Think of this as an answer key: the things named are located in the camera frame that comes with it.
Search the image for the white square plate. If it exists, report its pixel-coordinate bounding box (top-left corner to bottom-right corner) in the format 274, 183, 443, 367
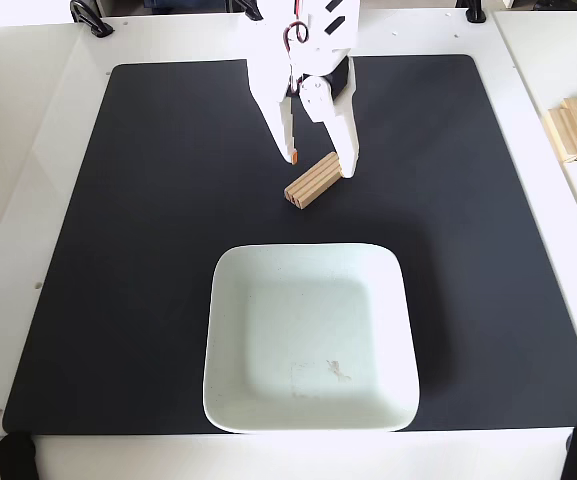
201, 242, 422, 434

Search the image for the black mat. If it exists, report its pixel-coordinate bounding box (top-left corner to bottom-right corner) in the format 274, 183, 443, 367
1, 53, 577, 432

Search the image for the red gripper cable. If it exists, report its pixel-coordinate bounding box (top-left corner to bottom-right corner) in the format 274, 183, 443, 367
281, 22, 311, 54

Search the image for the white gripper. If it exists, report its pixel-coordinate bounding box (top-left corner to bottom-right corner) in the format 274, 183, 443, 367
245, 0, 362, 179

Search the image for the grooved wooden block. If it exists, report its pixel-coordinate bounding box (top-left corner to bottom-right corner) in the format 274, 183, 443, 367
283, 152, 343, 211

